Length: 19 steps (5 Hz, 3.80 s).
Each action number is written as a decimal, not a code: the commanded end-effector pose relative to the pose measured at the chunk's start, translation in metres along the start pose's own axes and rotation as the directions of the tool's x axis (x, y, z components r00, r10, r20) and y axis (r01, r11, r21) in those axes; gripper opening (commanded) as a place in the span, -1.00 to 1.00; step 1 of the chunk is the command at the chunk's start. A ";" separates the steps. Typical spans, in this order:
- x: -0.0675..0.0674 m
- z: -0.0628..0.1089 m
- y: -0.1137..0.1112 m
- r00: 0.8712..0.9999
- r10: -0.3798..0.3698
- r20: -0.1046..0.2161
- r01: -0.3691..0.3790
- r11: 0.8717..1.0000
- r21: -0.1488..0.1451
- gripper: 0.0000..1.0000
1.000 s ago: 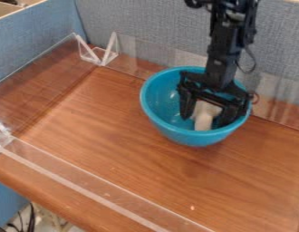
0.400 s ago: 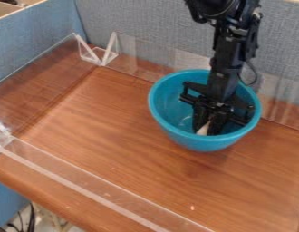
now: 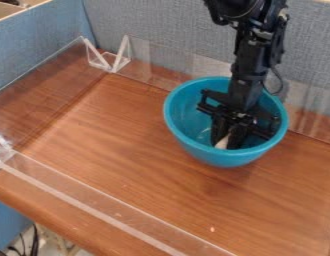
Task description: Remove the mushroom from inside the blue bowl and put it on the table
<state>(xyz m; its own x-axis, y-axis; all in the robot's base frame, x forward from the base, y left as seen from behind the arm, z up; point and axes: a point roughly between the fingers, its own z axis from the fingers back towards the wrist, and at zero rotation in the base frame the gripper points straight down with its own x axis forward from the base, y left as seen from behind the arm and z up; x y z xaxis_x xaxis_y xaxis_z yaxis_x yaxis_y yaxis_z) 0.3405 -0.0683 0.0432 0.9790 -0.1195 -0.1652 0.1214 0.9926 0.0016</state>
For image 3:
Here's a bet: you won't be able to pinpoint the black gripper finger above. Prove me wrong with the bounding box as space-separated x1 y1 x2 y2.
211 117 229 146
227 125 251 150

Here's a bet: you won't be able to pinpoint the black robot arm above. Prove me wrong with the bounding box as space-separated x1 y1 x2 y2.
197 0 290 150

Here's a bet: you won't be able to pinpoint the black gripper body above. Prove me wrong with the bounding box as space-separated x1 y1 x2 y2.
197 79 279 140

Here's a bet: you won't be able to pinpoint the black floor cables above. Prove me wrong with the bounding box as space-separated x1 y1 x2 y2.
0 222 41 256

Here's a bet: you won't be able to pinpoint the clear acrylic front barrier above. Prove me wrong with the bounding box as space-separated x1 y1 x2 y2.
0 133 235 256

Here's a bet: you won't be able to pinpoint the clear acrylic corner bracket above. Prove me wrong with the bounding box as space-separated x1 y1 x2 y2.
82 36 132 73

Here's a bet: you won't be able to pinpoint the white mushroom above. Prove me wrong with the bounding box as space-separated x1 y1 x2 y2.
215 136 229 149

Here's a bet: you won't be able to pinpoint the clear acrylic barrier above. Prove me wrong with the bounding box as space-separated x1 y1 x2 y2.
0 133 235 256
119 35 330 143

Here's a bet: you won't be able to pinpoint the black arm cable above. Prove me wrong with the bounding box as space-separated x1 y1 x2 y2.
261 65 286 96

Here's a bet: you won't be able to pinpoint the clear acrylic back barrier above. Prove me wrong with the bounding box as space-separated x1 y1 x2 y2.
119 35 330 143

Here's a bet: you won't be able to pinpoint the blue plastic bowl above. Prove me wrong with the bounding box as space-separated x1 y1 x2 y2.
163 76 288 168

